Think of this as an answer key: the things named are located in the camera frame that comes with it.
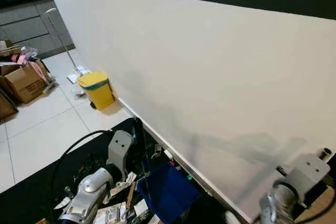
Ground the blue plastic dustpan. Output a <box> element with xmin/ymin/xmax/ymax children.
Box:
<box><xmin>136</xmin><ymin>161</ymin><xmax>203</xmax><ymax>219</ymax></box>

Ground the black floor mat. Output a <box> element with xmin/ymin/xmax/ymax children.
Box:
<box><xmin>0</xmin><ymin>116</ymin><xmax>253</xmax><ymax>224</ymax></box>

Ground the yellow lidded trash bin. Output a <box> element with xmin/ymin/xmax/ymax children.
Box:
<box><xmin>77</xmin><ymin>71</ymin><xmax>116</xmax><ymax>110</ymax></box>

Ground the clear plastic bag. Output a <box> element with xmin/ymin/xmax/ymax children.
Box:
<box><xmin>71</xmin><ymin>83</ymin><xmax>87</xmax><ymax>99</ymax></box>

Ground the white flat mop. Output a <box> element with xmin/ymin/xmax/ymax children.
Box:
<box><xmin>45</xmin><ymin>8</ymin><xmax>91</xmax><ymax>84</ymax></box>

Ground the printed brown cardboard box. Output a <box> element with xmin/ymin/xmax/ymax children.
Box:
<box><xmin>3</xmin><ymin>60</ymin><xmax>53</xmax><ymax>104</ymax></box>

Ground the pink packet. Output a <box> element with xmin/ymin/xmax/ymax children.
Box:
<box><xmin>17</xmin><ymin>48</ymin><xmax>38</xmax><ymax>66</ymax></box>

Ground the grey kitchen cabinet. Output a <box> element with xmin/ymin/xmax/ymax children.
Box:
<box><xmin>0</xmin><ymin>0</ymin><xmax>77</xmax><ymax>59</ymax></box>

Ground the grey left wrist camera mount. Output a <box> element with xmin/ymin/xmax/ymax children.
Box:
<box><xmin>108</xmin><ymin>130</ymin><xmax>134</xmax><ymax>169</ymax></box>

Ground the black tangled cable bundle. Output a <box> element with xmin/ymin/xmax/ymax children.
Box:
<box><xmin>84</xmin><ymin>153</ymin><xmax>111</xmax><ymax>177</ymax></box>

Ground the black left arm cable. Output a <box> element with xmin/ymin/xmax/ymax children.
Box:
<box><xmin>50</xmin><ymin>130</ymin><xmax>115</xmax><ymax>219</ymax></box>

